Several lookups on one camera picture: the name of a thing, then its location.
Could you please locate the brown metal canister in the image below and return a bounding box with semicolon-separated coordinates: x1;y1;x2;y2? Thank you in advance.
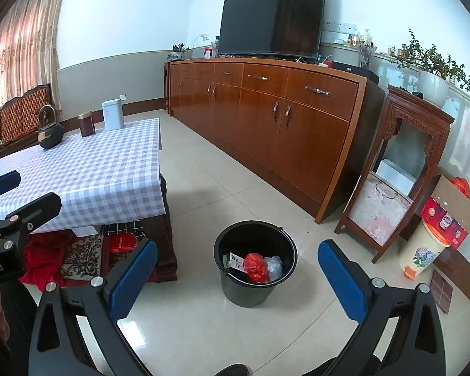
78;112;95;138

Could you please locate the cream floral bin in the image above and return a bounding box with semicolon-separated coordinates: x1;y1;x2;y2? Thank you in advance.
399;217;452;280

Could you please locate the brown square tile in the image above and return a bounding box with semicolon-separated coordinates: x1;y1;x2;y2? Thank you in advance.
431;270;453;314

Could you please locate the black set-top box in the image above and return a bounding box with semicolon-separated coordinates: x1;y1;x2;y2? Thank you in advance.
331;61;380;83

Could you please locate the white tall container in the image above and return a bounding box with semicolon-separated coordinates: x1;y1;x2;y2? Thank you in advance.
102;99;124;131

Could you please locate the green and white box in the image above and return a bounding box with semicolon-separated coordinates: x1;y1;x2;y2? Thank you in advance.
224;253;248;274

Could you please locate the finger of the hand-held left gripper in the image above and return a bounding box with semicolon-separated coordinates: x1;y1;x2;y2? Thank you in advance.
0;170;21;202
2;192;62;243

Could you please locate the clear plastic bag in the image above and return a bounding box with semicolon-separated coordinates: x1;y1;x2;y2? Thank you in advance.
264;256;283;281

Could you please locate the red cloth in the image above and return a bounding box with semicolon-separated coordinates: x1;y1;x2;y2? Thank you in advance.
19;232;77;292

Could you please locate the black iron teapot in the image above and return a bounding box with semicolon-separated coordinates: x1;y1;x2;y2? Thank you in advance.
38;104;65;149

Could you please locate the flat screen television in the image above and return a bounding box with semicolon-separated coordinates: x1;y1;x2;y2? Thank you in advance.
218;0;326;57

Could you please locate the dark brown board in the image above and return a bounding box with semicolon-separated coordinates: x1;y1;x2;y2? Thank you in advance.
433;251;470;304

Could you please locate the red packet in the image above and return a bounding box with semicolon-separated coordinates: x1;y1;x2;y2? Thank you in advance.
109;233;138;254

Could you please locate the cardboard box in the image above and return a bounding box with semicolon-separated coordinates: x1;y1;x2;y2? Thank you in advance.
420;168;470;249

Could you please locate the white flat box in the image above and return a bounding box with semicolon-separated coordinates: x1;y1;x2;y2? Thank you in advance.
376;159;416;196

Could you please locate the wooden bench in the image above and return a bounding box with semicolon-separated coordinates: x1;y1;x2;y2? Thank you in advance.
0;83;52;157

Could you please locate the glass vase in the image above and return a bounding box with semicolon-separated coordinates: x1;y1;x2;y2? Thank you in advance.
358;44;377;69

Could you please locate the orange plastic bag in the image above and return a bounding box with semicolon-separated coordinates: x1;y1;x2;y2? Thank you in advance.
450;177;470;198

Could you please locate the dark checked cushion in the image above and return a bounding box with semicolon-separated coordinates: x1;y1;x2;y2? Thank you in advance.
102;221;149;241

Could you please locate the table with checkered cloth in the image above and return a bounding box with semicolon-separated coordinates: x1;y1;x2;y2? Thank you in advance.
0;118;169;235

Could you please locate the carved wooden stand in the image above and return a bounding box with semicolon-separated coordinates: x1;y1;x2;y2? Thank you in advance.
334;85;455;264

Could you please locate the wooden sideboard cabinet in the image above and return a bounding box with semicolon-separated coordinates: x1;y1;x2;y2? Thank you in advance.
164;58;386;225

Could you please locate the potted plant in white pot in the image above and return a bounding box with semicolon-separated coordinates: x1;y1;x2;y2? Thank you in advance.
389;29;470;108

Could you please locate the small potted plant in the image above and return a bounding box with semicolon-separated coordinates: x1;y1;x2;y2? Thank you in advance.
169;43;189;61

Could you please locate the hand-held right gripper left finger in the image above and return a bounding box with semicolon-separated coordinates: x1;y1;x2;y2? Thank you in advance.
29;239;158;376

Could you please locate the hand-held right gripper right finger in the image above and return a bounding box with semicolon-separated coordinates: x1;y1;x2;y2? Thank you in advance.
318;240;446;376

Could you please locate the red plastic bag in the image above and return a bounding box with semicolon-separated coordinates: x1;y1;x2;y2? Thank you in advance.
245;253;269;283

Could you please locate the pink floral framed panel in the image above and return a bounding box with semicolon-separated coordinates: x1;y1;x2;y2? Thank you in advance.
349;178;413;247

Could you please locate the beige patterned curtain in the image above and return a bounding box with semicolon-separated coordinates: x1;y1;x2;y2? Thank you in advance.
0;0;72;114

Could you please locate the black plastic bucket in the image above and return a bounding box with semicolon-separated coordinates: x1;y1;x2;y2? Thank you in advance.
213;220;298;308

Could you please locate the person's black shoe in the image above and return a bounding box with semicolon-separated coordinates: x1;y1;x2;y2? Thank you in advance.
215;363;251;376

